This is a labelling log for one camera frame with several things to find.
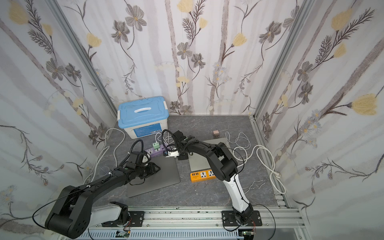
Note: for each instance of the white storage box blue lid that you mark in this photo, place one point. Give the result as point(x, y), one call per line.
point(143, 117)

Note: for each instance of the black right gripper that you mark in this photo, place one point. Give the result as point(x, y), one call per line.
point(177, 141)

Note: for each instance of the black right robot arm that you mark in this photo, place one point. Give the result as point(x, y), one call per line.
point(224, 166)

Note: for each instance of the pink USB charger adapter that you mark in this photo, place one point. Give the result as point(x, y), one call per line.
point(216, 134)

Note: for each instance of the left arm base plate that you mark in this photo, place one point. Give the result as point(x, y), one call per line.
point(130, 219)

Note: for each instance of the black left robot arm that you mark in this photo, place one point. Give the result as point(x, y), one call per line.
point(71, 213)

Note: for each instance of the purple power strip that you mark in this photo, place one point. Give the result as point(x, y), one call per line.
point(155, 153)

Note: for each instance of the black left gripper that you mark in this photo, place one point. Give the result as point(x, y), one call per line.
point(151, 169)

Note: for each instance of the dark grey laptop left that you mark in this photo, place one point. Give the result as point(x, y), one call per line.
point(167, 175)

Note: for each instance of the aluminium rail frame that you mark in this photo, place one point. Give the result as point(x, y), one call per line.
point(190, 209)

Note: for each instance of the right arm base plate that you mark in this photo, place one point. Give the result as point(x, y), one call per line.
point(234, 219)

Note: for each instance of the silver laptop right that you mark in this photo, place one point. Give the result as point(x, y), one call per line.
point(198, 162)

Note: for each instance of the orange power strip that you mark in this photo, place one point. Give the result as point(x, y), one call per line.
point(202, 176)

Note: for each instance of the green USB charger adapter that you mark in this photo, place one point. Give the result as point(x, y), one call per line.
point(156, 145)

